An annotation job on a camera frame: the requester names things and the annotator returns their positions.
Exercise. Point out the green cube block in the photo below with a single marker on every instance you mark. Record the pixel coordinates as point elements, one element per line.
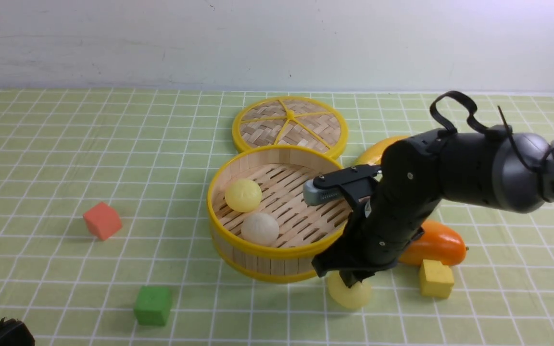
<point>153,305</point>

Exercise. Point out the white bun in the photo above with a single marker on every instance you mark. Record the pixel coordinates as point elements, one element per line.
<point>260,228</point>

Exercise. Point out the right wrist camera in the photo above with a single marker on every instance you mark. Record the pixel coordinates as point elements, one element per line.
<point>350,183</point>

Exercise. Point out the yellow bun front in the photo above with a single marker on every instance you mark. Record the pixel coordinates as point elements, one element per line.
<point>355,297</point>

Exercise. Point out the yellow cube block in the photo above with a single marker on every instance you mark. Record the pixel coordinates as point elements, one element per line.
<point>436,279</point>

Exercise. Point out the orange toy mango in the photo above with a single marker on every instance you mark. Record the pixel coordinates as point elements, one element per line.
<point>439,242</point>

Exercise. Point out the woven bamboo steamer lid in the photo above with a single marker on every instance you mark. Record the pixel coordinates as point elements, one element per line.
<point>293,121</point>

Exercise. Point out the bamboo steamer tray yellow rim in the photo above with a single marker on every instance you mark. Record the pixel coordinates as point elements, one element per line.
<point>281,171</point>

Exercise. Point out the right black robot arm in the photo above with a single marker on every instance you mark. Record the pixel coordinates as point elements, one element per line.
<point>492,167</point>

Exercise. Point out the red cube block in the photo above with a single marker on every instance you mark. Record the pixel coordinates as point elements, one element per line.
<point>102,221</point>

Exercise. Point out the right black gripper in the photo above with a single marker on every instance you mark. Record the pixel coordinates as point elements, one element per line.
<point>377,233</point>

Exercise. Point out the yellow toy banana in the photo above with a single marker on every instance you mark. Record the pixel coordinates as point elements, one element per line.
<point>373,155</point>

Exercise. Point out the green checkered tablecloth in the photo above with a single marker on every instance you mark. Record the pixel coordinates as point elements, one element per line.
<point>150,154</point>

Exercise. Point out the yellow bun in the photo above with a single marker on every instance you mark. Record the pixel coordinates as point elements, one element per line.
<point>243,195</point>
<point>355,297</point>

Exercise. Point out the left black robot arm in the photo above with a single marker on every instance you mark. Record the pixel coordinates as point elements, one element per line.
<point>15,333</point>

